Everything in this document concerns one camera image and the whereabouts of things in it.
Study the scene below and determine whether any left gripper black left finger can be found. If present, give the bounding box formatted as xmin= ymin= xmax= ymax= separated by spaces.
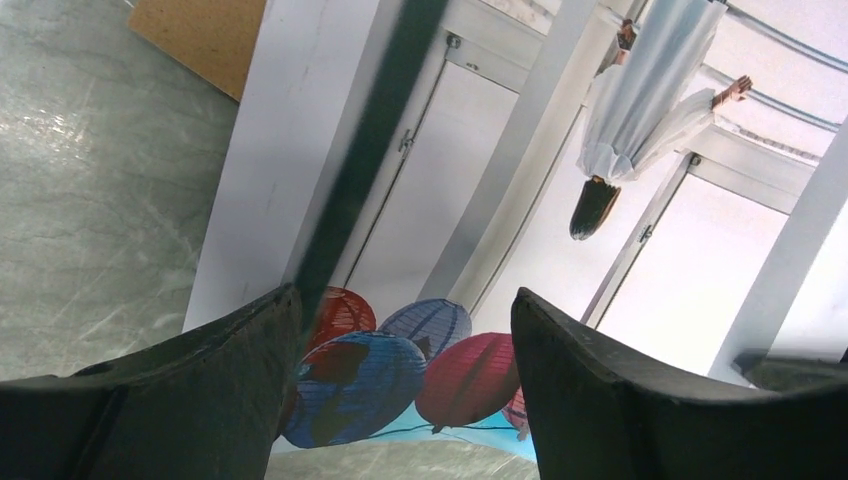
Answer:
xmin=1 ymin=285 xmax=302 ymax=479

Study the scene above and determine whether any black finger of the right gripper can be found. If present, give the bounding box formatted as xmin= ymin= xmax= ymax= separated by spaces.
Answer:
xmin=733 ymin=350 xmax=847 ymax=392

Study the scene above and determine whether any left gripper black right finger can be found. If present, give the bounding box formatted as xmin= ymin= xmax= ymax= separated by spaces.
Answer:
xmin=511 ymin=287 xmax=847 ymax=479

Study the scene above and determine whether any printed photo with white border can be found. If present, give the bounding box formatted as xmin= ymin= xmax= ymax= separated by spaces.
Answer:
xmin=182 ymin=0 xmax=848 ymax=465

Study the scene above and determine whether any brown cardboard backing board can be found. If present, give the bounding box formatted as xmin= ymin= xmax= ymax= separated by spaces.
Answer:
xmin=128 ymin=0 xmax=267 ymax=101

